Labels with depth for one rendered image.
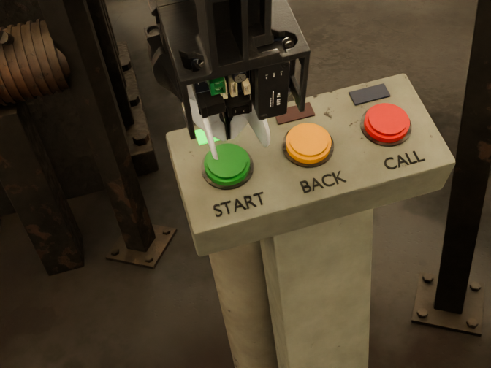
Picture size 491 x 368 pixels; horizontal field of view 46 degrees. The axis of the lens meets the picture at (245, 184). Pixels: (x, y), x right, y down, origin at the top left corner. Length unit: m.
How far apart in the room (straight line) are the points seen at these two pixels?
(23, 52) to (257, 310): 0.57
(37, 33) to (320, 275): 0.66
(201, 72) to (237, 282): 0.51
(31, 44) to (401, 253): 0.81
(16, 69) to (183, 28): 0.74
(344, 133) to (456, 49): 1.45
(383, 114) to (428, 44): 1.45
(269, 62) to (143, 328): 0.92
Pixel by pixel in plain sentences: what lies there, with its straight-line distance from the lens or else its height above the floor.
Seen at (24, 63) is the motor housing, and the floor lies 0.49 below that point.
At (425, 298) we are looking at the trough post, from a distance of 1.17.
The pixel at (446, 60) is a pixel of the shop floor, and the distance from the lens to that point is 1.90.
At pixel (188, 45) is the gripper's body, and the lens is 0.32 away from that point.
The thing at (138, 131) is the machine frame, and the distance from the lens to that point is 1.57.
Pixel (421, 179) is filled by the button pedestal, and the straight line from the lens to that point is 0.54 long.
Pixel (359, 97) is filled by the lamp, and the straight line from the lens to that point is 0.56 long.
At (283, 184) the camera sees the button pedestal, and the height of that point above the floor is 0.59.
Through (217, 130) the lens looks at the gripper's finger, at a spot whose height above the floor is 0.66.
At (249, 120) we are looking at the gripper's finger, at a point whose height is 0.68.
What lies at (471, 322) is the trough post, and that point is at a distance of 1.14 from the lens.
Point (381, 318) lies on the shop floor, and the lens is 1.14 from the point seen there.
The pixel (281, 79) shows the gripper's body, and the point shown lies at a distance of 0.33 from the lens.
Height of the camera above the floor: 0.91
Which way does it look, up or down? 40 degrees down
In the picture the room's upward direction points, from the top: 9 degrees counter-clockwise
